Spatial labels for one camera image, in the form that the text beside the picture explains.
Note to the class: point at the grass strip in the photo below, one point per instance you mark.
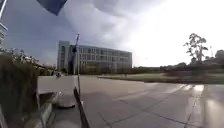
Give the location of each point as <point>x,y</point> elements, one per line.
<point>160,77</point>

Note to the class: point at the thin leaning pole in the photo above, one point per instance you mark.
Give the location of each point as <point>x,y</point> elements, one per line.
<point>78,66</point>

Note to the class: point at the blue canopy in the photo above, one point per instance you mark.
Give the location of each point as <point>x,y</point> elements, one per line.
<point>52,5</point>

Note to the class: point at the grey glass office building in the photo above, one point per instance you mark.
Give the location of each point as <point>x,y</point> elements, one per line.
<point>100,58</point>

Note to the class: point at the pale low concrete wall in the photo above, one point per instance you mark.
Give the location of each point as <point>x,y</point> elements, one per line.
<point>55,84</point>

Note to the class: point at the tall thin tree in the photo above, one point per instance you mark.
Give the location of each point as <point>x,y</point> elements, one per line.
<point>196,46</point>

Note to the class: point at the dark green hedge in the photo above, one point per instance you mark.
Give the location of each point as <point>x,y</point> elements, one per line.
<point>16,90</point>

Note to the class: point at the white short cylinder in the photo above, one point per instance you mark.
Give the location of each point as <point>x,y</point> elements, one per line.
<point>65,99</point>

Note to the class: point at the dark slanted rail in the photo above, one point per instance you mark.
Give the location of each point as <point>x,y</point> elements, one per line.
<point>81,111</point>

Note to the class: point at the pale banded building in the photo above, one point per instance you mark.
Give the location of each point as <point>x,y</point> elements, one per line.
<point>2,33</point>

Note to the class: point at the row of trees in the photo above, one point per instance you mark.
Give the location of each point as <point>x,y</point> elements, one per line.
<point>156,69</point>

